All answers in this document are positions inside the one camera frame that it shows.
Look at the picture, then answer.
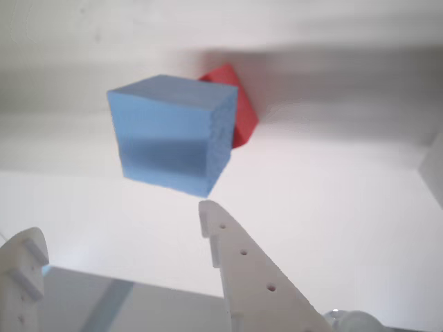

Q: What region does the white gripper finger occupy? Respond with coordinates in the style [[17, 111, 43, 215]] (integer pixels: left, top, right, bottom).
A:
[[198, 199, 335, 332], [0, 226, 50, 332]]

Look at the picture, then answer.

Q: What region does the blue foam cube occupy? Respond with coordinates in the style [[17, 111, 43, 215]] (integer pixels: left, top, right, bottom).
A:
[[106, 74, 239, 199]]

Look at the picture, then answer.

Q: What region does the red foam cube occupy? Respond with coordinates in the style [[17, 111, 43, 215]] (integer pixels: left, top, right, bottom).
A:
[[198, 63, 260, 150]]

